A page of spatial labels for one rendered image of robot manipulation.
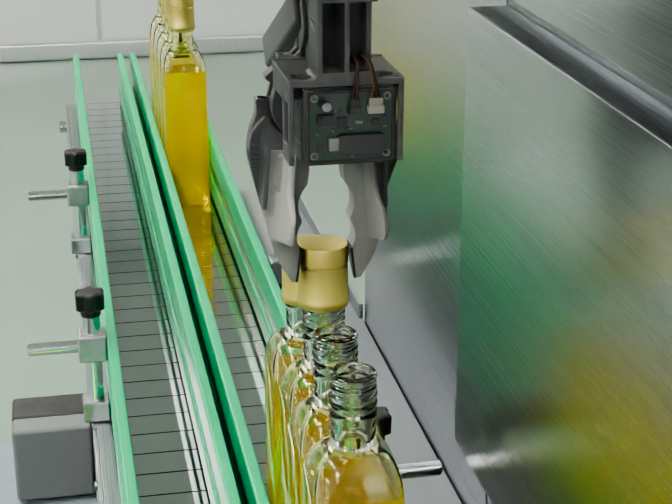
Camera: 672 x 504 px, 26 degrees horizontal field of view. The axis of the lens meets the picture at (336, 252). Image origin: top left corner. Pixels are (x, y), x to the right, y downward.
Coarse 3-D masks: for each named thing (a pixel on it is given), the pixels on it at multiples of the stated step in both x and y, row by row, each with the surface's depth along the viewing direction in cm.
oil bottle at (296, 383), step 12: (300, 360) 101; (288, 372) 101; (300, 372) 100; (288, 384) 100; (300, 384) 99; (312, 384) 98; (288, 396) 99; (300, 396) 98; (288, 408) 99; (288, 420) 99
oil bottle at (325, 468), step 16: (320, 448) 90; (384, 448) 90; (304, 464) 91; (320, 464) 88; (336, 464) 88; (352, 464) 88; (368, 464) 88; (384, 464) 88; (304, 480) 92; (320, 480) 88; (336, 480) 87; (352, 480) 88; (368, 480) 88; (384, 480) 88; (400, 480) 89; (304, 496) 92; (320, 496) 88; (336, 496) 88; (352, 496) 88; (368, 496) 88; (384, 496) 88; (400, 496) 88
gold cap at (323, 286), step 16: (304, 240) 98; (320, 240) 98; (336, 240) 98; (304, 256) 96; (320, 256) 96; (336, 256) 96; (304, 272) 97; (320, 272) 96; (336, 272) 96; (304, 288) 97; (320, 288) 97; (336, 288) 97; (304, 304) 97; (320, 304) 97; (336, 304) 97
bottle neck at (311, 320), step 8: (304, 312) 98; (312, 312) 98; (336, 312) 98; (344, 312) 99; (304, 320) 98; (312, 320) 98; (320, 320) 98; (328, 320) 98; (336, 320) 98; (304, 328) 99; (312, 328) 98; (304, 336) 99; (304, 344) 99; (304, 352) 99; (304, 360) 100
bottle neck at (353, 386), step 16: (336, 368) 88; (352, 368) 89; (368, 368) 88; (336, 384) 87; (352, 384) 87; (368, 384) 87; (336, 400) 87; (352, 400) 87; (368, 400) 87; (336, 416) 88; (352, 416) 87; (368, 416) 88; (336, 432) 88; (352, 432) 88; (368, 432) 88; (336, 448) 89; (352, 448) 88; (368, 448) 88
